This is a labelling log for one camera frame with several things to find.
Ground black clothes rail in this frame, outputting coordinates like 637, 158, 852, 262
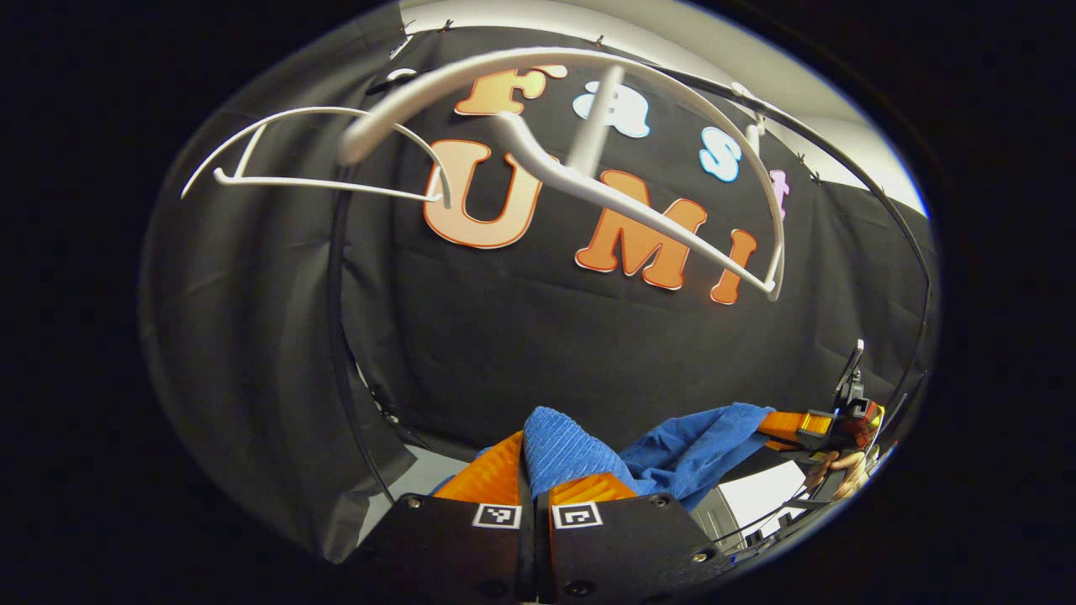
328, 67, 936, 505

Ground small white clothes hanger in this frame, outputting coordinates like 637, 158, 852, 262
181, 105, 452, 211

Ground large white clothes hanger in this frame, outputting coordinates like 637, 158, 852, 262
336, 46, 789, 303

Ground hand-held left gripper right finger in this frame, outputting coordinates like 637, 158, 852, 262
538, 472, 739, 605

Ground blue corduroy jacket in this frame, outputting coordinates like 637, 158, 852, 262
433, 403, 776, 513

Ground grey metal box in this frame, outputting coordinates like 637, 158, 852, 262
689, 487, 745, 551

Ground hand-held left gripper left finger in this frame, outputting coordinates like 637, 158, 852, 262
346, 431, 537, 605

